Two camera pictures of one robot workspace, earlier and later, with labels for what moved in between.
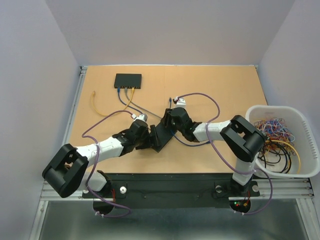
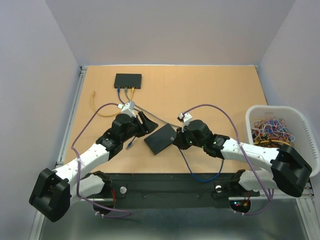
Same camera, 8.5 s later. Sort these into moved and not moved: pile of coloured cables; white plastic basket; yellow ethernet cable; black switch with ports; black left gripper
Moved: black left gripper
Not moved: black switch with ports; pile of coloured cables; white plastic basket; yellow ethernet cable
